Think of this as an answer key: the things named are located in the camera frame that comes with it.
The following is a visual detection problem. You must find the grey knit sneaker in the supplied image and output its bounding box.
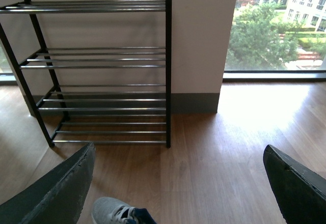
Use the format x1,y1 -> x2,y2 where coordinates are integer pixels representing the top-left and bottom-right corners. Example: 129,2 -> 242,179
91,197 -> 156,224

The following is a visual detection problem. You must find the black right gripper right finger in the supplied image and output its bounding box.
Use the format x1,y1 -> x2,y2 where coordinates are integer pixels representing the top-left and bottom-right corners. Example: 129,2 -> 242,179
263,145 -> 325,223

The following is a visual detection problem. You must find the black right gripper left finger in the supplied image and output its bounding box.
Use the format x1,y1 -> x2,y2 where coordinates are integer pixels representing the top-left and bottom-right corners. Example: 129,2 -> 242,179
1,143 -> 95,223

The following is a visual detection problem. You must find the black metal shoe rack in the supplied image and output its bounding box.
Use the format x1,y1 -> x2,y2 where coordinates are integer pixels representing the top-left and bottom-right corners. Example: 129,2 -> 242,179
1,0 -> 172,148

